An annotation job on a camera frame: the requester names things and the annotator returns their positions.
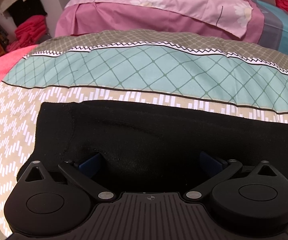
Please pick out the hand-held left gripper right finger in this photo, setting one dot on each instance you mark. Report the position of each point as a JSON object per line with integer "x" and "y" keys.
{"x": 209, "y": 162}

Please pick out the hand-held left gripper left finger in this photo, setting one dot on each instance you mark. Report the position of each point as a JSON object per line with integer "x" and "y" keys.
{"x": 91, "y": 164}

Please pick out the black pants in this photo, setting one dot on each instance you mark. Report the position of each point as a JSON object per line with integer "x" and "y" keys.
{"x": 159, "y": 130}

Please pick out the geometric patterned bed sheet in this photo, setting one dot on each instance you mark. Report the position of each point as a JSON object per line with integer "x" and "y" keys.
{"x": 134, "y": 67}

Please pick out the stack of red clothes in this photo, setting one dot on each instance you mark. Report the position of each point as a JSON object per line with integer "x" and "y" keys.
{"x": 28, "y": 33}

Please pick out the blue grey striped bed sheet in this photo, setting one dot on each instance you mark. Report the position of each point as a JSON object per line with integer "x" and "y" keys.
{"x": 281, "y": 27}

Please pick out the pink floral bed sheet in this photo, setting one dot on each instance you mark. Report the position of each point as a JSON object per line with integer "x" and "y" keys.
{"x": 146, "y": 10}

